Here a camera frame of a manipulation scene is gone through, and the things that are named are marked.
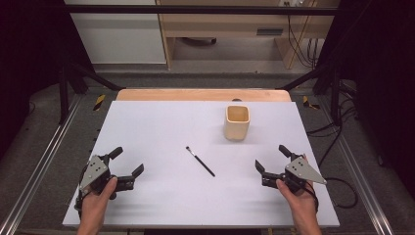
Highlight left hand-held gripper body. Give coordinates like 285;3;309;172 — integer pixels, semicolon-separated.
78;154;135;201

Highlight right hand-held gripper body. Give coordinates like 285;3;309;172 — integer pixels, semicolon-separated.
260;152;328;194

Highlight person's right hand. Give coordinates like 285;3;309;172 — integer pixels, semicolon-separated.
275;178;319;219

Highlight person's left hand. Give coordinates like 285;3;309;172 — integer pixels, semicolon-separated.
78;176;118;220

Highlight beige square cup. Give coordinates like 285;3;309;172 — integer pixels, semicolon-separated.
223;104;252;142

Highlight yellow black tape marker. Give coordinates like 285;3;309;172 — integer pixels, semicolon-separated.
93;93;107;112
301;95;321;111

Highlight thin black brush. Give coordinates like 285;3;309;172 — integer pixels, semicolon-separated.
185;145;216;178

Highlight wooden board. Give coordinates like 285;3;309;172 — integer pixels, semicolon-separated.
115;88;293;103

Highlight white cabinet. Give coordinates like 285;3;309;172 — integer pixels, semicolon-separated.
64;0;167;66

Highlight light wooden desk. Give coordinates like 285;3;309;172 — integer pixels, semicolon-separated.
156;0;341;71

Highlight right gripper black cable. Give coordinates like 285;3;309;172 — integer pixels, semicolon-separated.
303;179;320;214

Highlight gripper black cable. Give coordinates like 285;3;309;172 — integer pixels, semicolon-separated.
303;179;320;214
73;164;90;219

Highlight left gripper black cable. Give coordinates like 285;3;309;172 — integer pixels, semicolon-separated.
73;164;90;219

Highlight black floor cable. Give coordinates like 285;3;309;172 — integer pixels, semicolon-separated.
306;97;359;211

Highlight aluminium floor rail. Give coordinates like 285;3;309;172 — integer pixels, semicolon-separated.
0;94;83;235
316;95;395;235

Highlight black hanging cables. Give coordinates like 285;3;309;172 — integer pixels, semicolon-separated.
283;1;321;70

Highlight black metal frame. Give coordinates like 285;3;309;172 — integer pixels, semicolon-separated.
58;3;343;126

